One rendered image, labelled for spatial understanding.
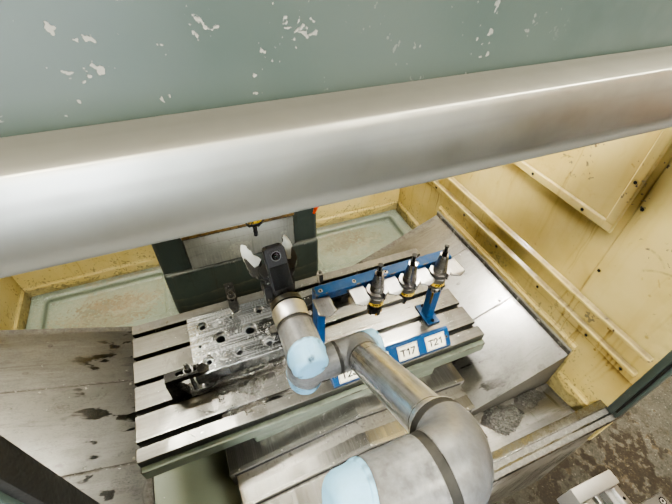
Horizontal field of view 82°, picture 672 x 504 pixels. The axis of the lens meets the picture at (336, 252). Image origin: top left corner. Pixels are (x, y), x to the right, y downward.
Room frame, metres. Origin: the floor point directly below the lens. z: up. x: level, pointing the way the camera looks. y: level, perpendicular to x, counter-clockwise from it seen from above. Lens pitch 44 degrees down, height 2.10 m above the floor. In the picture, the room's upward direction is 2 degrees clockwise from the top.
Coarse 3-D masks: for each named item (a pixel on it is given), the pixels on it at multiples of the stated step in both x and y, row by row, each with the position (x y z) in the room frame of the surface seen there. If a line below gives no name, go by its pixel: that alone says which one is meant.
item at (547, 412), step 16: (544, 384) 0.78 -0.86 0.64; (512, 400) 0.71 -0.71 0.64; (544, 400) 0.71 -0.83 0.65; (560, 400) 0.71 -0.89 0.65; (480, 416) 0.64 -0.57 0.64; (528, 416) 0.65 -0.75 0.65; (544, 416) 0.65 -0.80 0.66; (560, 416) 0.64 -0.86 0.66; (512, 432) 0.58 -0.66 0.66; (528, 432) 0.58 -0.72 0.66; (496, 448) 0.52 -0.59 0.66
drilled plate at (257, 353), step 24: (216, 312) 0.83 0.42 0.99; (240, 312) 0.84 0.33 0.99; (264, 312) 0.84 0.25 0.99; (192, 336) 0.73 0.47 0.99; (216, 336) 0.74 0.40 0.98; (240, 336) 0.74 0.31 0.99; (264, 336) 0.74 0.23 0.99; (216, 360) 0.65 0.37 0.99; (240, 360) 0.65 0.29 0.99; (264, 360) 0.67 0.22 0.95
